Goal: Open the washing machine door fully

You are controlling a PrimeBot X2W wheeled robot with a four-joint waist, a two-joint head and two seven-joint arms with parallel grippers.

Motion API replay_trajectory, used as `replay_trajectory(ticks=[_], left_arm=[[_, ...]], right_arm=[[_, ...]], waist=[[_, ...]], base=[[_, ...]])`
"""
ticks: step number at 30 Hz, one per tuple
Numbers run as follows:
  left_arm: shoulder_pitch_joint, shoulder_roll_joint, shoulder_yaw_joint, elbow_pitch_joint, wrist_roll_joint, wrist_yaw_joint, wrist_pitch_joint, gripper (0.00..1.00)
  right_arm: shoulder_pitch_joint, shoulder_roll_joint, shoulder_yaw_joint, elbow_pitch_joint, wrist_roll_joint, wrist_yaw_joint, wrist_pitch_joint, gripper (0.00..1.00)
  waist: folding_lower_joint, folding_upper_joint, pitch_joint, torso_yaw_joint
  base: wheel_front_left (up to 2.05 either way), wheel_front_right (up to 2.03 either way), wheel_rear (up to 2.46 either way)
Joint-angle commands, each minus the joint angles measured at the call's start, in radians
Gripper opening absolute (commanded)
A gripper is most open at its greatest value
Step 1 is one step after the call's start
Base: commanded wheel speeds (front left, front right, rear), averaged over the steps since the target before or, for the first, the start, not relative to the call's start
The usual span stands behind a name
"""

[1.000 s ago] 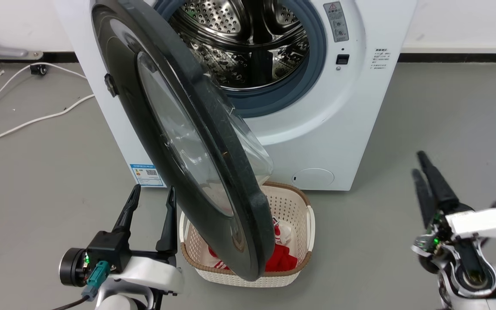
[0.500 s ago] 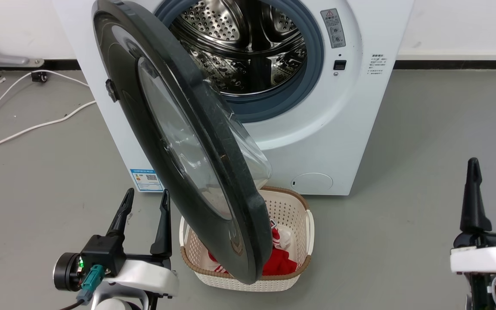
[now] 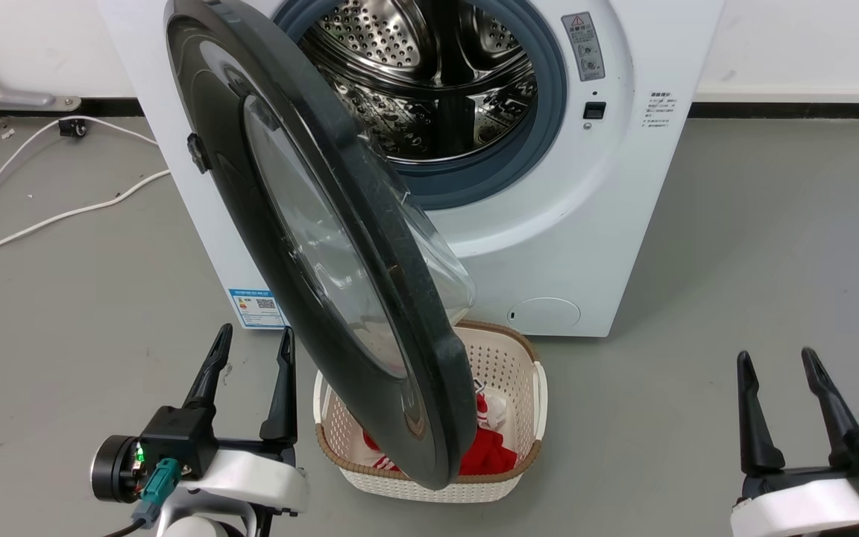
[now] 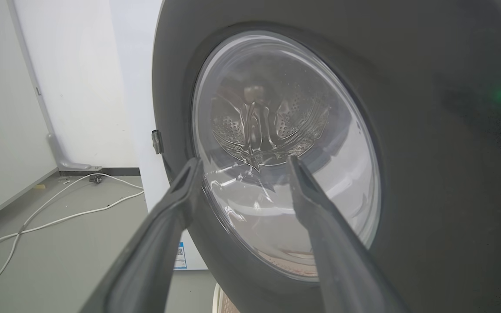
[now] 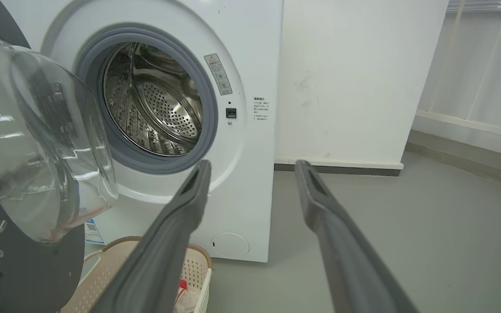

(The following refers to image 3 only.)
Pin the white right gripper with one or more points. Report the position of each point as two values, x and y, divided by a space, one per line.
802 507

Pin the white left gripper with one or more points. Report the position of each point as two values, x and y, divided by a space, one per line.
250 477

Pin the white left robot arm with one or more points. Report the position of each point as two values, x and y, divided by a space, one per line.
198 528

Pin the dark round washing machine door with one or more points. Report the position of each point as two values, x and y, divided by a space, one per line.
429 358

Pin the black door latch hook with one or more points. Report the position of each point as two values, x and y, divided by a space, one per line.
196 153

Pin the white front-load washing machine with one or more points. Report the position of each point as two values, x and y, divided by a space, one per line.
571 246

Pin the grey-blue rubber door gasket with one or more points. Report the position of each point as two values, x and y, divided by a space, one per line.
551 112

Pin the blue white energy label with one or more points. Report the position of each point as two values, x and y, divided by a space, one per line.
256 308

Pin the red white clothing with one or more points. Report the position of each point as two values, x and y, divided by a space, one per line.
489 456

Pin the cream perforated laundry basket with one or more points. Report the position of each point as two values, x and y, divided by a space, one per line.
505 365

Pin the round white filter cover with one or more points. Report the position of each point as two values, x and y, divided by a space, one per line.
544 315

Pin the perforated steel washer drum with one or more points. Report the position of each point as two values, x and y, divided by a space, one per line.
437 74

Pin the grey warning sticker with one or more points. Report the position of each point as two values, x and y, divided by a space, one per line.
583 46

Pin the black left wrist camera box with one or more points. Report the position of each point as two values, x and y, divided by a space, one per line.
176 436

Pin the black wall baseboard strip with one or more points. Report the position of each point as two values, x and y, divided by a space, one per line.
795 110
49 107

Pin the grey wall pipe bracket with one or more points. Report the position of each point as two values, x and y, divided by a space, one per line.
16 97

